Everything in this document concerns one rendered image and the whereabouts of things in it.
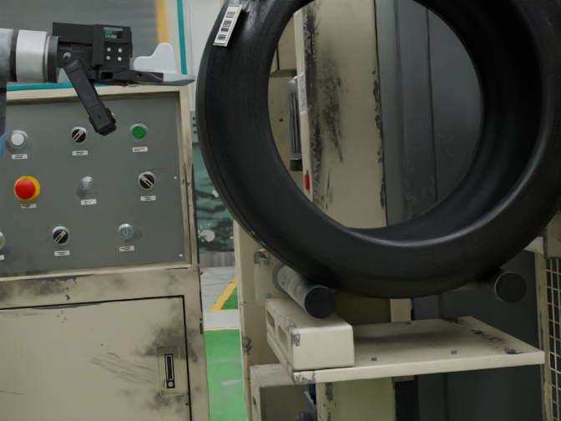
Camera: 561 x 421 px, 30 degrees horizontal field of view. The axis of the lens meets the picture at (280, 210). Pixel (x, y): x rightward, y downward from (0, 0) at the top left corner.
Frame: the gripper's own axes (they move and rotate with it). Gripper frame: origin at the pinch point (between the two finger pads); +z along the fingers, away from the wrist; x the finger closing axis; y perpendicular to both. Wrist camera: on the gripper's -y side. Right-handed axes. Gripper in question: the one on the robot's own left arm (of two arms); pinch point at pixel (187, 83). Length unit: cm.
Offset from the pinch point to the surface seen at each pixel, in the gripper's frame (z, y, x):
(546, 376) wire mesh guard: 69, -47, 28
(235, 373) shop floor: 44, -120, 380
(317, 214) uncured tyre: 18.7, -17.7, -12.5
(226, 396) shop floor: 36, -120, 331
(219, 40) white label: 3.9, 5.4, -10.2
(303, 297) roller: 18.0, -29.9, -8.5
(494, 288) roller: 46, -27, -9
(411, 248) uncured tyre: 32.3, -21.7, -12.5
